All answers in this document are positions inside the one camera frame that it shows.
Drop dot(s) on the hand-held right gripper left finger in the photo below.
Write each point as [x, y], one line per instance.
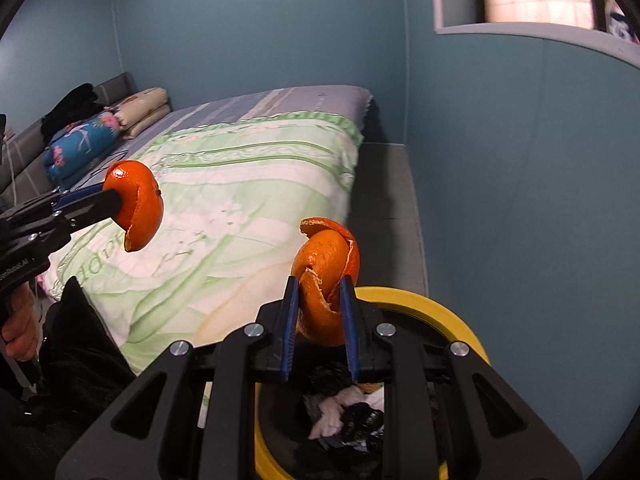
[289, 330]

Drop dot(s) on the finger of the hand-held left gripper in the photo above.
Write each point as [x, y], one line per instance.
[80, 195]
[95, 210]

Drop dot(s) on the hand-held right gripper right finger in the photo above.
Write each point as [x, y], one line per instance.
[350, 330]

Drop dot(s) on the orange peel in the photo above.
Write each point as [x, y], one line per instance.
[325, 270]
[142, 200]

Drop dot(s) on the yellow round trash bin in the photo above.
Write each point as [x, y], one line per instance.
[425, 305]

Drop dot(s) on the black plastic bag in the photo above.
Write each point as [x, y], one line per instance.
[361, 421]

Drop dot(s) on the white knotted bag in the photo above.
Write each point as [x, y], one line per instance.
[327, 425]

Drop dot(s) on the person's left hand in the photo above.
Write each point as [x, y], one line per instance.
[20, 330]

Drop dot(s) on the blue floral folded quilt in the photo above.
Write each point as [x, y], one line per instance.
[80, 145]

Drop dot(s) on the pink cloth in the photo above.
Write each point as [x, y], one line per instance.
[50, 287]

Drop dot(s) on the black clothing pile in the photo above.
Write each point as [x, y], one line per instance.
[70, 110]

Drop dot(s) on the beige pillows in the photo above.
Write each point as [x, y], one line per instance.
[145, 105]

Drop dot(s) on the person's black clothing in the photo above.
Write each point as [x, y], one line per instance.
[75, 350]

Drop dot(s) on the green patterned blanket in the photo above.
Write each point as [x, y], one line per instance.
[250, 170]

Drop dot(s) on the bed with striped sheet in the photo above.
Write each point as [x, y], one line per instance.
[300, 97]

